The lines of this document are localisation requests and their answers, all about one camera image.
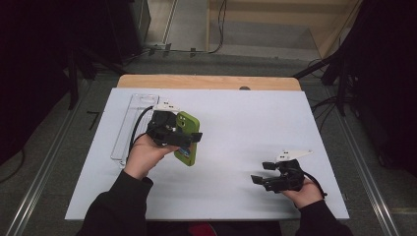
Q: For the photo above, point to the black cabinet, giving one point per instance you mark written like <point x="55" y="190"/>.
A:
<point x="128" y="26"/>

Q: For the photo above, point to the person's right hand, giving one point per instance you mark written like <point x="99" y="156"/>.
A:
<point x="306" y="196"/>

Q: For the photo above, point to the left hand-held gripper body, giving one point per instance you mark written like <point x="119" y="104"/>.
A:
<point x="165" y="131"/>

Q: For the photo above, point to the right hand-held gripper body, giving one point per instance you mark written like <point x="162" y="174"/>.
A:
<point x="290" y="178"/>

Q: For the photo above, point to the wooden table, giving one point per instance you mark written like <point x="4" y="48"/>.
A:
<point x="196" y="81"/>

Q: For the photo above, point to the white board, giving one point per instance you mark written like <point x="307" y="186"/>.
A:
<point x="249" y="131"/>

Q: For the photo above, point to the black metal stand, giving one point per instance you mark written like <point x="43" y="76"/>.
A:
<point x="341" y="78"/>
<point x="73" y="75"/>

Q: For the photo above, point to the green cartoon phone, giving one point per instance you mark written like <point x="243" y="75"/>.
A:
<point x="187" y="123"/>

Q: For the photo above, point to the aluminium floor rail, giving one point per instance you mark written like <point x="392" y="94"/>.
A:
<point x="364" y="167"/>
<point x="49" y="164"/>

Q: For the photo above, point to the clear plastic box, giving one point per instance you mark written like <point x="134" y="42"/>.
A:
<point x="129" y="128"/>

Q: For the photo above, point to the person's dark clothing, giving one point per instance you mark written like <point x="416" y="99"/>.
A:
<point x="242" y="228"/>

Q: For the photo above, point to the person's left hand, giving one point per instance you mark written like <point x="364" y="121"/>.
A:
<point x="142" y="159"/>

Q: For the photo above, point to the wooden shelf unit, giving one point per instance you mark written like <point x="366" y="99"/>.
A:
<point x="278" y="29"/>

